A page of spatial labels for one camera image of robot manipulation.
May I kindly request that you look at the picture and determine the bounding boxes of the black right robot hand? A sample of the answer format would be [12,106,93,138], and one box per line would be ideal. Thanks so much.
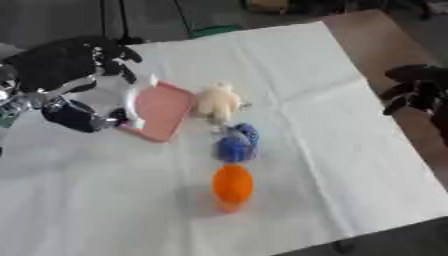
[376,64,448,148]

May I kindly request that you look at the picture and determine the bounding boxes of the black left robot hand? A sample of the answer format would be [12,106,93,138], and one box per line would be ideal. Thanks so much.
[0,35,146,134]

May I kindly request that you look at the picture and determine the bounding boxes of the pink box with white rim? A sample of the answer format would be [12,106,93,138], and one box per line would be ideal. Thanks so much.
[115,74,198,144]

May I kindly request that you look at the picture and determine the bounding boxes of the black tripod legs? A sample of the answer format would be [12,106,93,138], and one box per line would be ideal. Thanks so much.
[98,0,195,46]

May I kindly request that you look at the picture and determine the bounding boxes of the green object on floor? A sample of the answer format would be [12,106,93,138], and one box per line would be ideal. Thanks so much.
[189,24,244,38]

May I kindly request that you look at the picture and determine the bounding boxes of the cream soft toy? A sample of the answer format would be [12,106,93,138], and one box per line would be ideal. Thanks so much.
[190,80,254,126]

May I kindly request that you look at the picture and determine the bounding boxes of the blue soft toy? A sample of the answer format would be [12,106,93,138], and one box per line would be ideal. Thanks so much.
[211,122,261,164]

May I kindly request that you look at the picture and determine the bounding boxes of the orange toy fruit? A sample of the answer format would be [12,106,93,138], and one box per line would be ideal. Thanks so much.
[210,163,256,214]

